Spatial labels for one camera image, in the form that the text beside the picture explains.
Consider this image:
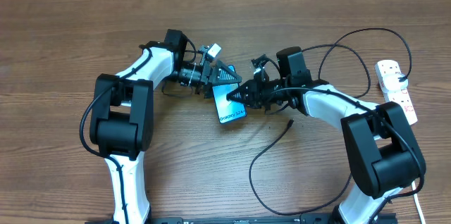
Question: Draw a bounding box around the white power strip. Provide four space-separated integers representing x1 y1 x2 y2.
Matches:
374 60 418 125

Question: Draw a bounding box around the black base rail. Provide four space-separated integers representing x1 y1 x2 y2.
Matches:
84 212 399 224

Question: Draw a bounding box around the white charger plug adapter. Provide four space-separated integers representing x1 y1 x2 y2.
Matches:
380 73 409 93

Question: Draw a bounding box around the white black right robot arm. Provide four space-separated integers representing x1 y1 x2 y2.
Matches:
227 46 426 223

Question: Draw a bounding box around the blue Samsung Galaxy smartphone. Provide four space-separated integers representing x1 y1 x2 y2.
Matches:
213 83 247 124

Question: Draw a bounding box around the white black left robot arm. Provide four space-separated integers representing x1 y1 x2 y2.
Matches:
79 29 242 223

